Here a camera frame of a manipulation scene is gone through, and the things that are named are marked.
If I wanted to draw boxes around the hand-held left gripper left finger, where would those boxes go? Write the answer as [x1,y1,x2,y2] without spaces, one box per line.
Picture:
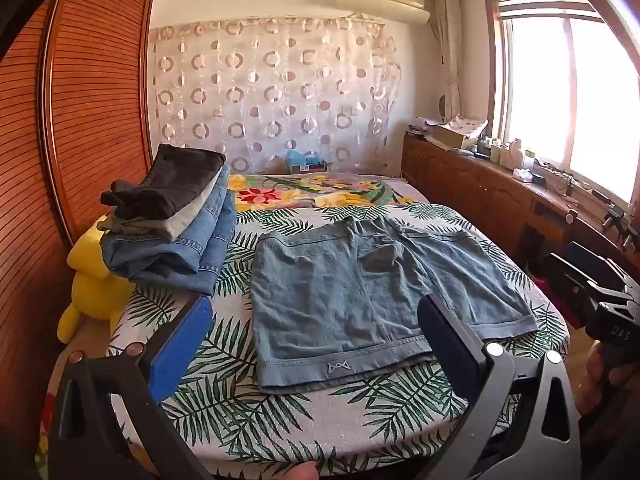
[47,292,216,480]

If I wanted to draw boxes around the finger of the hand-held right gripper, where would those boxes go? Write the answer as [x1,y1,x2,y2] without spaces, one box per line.
[567,241,618,283]
[541,254,603,332]

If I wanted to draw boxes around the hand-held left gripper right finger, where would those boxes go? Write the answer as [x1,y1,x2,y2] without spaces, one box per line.
[417,294,583,480]

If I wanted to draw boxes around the light blue denim shorts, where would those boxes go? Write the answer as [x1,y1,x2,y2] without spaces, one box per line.
[250,217,540,395]

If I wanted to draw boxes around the dark grey folded pants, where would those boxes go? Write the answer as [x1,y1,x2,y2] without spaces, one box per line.
[100,144,226,221]

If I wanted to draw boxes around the person's right hand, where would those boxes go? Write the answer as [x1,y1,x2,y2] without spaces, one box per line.
[579,342,640,461]

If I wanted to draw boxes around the person's left hand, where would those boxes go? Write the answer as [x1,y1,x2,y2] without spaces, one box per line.
[280,461,321,480]

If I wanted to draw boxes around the folded blue jeans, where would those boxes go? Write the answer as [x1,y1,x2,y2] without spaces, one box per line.
[192,195,237,296]
[100,167,233,281]

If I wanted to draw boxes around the yellow plush toy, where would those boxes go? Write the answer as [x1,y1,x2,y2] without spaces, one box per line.
[56,215,136,345]

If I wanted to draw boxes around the long wooden cabinet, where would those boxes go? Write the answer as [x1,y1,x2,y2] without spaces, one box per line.
[401,132,640,281]

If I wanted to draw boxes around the leaf print bed sheet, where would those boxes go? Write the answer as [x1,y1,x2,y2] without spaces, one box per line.
[107,175,571,478]

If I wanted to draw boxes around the wooden framed window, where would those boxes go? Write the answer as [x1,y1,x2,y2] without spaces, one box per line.
[482,0,640,201]

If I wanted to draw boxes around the cardboard box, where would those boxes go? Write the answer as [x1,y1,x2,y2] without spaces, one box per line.
[431,122,476,150]

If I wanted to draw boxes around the floral blanket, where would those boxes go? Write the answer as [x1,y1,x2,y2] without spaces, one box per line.
[227,170,401,212]

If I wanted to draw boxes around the blue tissue box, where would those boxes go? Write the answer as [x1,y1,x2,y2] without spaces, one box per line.
[286,149,328,173]

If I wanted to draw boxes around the white window curtain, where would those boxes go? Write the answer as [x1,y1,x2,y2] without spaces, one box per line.
[432,0,463,121]

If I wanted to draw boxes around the wooden louvered wardrobe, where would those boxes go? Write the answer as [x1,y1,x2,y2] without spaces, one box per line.
[0,0,158,361]

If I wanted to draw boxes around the circle patterned sheer curtain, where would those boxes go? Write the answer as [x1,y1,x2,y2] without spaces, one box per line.
[149,16,403,177]

